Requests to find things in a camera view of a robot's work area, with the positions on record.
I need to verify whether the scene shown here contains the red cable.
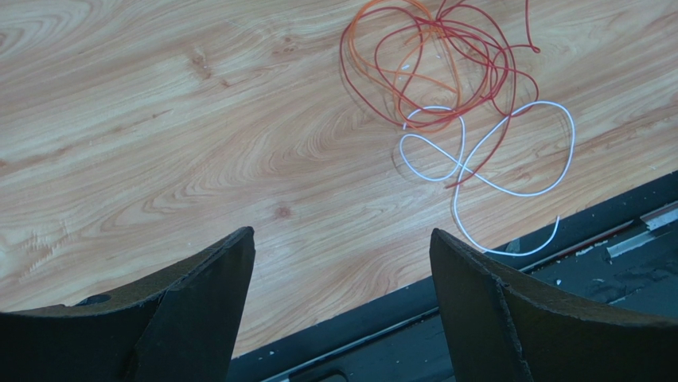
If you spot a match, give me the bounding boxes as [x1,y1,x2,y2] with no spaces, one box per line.
[338,0,541,189]

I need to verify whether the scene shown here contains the orange cable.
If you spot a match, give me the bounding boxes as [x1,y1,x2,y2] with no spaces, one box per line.
[346,0,497,132]

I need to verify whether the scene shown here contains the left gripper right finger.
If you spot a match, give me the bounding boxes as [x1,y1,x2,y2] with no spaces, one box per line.
[429,229,677,381]

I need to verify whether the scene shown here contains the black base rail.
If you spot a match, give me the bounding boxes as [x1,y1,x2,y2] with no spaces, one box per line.
[228,173,677,381]

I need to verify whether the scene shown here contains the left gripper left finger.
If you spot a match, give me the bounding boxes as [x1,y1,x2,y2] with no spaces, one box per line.
[1,227,255,381]

